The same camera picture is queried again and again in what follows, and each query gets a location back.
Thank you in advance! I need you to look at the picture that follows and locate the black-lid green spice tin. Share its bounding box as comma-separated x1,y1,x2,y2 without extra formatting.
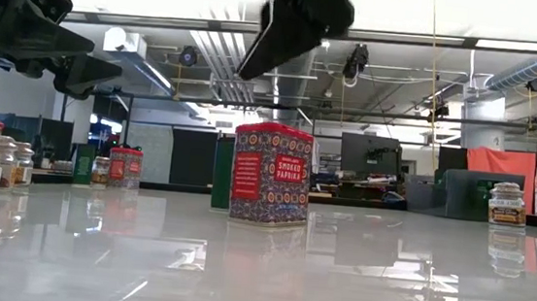
209,134,238,214
71,143,97,188

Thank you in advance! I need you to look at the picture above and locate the white ceiling unit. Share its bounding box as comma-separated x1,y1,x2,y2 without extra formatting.
102,25,150,57

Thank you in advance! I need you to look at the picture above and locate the grey partition panel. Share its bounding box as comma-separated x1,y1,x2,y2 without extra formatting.
122,121,175,184

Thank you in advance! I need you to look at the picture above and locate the dark partition panel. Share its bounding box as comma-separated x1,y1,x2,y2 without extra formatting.
167,126,218,188

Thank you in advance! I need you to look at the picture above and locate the black computer monitor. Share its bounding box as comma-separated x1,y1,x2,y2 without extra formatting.
337,131,404,185

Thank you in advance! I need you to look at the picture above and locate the white building column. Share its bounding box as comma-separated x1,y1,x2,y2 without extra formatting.
459,92,510,152

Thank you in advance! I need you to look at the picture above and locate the orange cloth panel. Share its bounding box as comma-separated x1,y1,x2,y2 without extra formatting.
461,146,537,217

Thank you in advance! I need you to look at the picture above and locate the round metal air duct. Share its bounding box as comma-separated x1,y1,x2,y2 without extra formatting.
270,43,319,126

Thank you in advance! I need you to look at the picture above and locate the black overhead frame beam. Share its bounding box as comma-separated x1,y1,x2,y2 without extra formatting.
92,84,537,137

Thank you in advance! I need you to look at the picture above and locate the black aluminium table frame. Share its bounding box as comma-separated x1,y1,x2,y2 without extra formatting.
30,168,537,230

